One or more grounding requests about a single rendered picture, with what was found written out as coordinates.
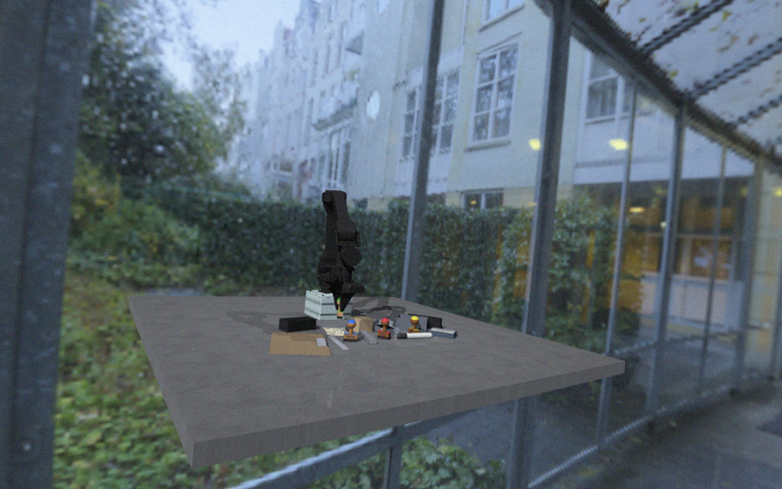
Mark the tan flat board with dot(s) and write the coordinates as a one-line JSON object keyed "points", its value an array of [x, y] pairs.
{"points": [[284, 343]]}

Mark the cream inspection card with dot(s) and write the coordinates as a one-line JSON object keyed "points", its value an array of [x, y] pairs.
{"points": [[335, 332]]}

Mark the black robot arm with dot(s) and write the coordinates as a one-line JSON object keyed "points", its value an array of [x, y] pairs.
{"points": [[341, 232]]}

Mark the red rubber stamp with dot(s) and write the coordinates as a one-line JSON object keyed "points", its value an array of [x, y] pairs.
{"points": [[382, 333]]}

